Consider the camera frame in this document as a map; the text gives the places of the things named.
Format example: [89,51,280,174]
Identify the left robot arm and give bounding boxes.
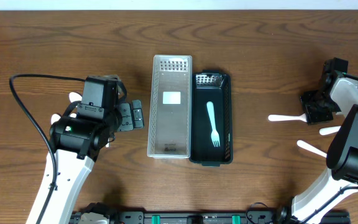
[27,75,144,223]

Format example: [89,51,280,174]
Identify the mint plastic fork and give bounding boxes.
[206,101,220,147]

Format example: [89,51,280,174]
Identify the white label sticker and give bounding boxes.
[163,91,181,105]

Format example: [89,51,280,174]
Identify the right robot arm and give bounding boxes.
[275,58,358,223]

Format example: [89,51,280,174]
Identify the white plastic utensil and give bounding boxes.
[50,113,76,124]

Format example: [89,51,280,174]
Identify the white plastic fork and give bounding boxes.
[296,140,327,158]
[319,126,341,136]

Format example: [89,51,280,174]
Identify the white plastic spoon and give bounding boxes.
[268,114,307,123]
[68,92,82,103]

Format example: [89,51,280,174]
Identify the black perforated plastic basket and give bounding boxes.
[190,70,234,167]

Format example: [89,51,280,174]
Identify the clear perforated plastic basket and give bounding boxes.
[147,55,193,159]

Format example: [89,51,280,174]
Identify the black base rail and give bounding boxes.
[70,202,352,224]

